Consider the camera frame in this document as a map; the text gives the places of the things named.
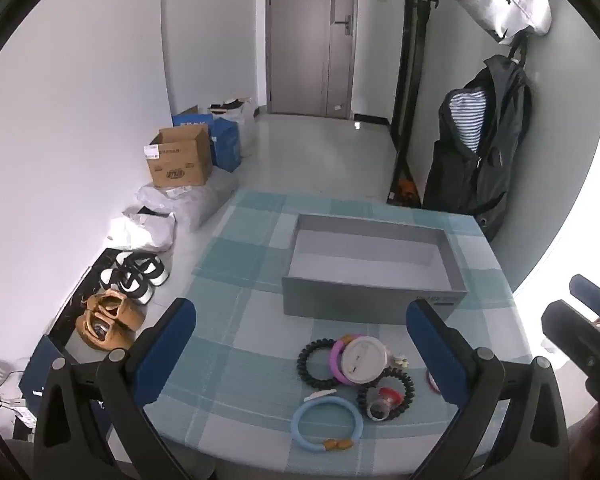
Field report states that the white bag with dark items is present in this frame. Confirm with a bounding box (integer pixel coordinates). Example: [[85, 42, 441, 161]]
[[207, 97, 256, 156]]

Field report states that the grey door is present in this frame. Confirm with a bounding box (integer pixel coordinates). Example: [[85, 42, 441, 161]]
[[267, 0, 358, 120]]

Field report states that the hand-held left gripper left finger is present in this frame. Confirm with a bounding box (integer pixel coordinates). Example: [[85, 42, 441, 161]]
[[32, 297, 216, 480]]

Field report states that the dark blue box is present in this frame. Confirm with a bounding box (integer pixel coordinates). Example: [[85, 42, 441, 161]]
[[19, 335, 106, 426]]

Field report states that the light blue bracelet gold clasp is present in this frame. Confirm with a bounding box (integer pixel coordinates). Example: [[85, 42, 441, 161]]
[[291, 396, 365, 454]]

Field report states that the black and white sneaker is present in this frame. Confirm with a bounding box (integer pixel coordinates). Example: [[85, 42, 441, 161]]
[[100, 267, 153, 306], [115, 252, 170, 287]]

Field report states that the blue striped shirt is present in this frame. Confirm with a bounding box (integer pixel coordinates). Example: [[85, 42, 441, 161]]
[[448, 90, 488, 153]]

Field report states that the small white plastic bag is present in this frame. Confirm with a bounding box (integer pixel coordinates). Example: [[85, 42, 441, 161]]
[[107, 212, 177, 253]]

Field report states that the purple ring bracelet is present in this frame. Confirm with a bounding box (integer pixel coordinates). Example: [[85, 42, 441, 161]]
[[330, 336, 361, 386]]

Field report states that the flat blue box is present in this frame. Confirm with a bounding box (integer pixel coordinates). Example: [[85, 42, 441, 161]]
[[172, 112, 214, 133]]

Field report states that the tall black frame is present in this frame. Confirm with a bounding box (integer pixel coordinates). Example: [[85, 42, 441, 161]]
[[387, 0, 438, 206]]

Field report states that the black floor mat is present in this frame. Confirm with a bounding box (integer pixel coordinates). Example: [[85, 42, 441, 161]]
[[45, 247, 131, 356]]

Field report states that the tall blue box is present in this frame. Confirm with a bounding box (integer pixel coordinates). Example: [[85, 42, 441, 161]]
[[210, 116, 243, 172]]

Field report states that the round red and white case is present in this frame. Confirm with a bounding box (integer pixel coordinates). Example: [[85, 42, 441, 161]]
[[341, 336, 387, 381]]

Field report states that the black coat rack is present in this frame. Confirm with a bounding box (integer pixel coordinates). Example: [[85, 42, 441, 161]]
[[507, 35, 531, 76]]

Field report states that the black bead bracelet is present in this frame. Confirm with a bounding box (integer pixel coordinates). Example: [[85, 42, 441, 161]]
[[296, 338, 342, 389], [356, 367, 414, 418]]

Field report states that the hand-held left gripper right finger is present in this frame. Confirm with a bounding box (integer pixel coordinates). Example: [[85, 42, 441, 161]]
[[405, 300, 571, 480]]

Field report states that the large grey plastic bag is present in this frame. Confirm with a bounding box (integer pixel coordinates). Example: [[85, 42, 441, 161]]
[[137, 167, 241, 233]]

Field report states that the brown cardboard box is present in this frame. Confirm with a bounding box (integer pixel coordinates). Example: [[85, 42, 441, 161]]
[[143, 124, 214, 188]]

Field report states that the tan shoe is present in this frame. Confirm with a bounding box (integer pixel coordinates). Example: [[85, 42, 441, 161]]
[[82, 288, 146, 331], [76, 310, 133, 351]]

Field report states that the black jacket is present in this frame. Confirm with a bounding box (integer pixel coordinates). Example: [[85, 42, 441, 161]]
[[422, 55, 533, 241]]

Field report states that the grey box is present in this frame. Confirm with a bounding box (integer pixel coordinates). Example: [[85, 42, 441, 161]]
[[281, 213, 468, 326]]

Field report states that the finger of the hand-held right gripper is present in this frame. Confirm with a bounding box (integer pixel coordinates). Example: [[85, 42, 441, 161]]
[[541, 300, 600, 401], [569, 274, 600, 320]]

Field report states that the red and clear ring charm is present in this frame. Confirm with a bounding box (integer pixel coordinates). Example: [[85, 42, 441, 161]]
[[366, 387, 401, 422]]

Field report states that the blue checked tablecloth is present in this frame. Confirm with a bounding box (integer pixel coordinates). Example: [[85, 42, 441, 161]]
[[145, 190, 536, 476]]

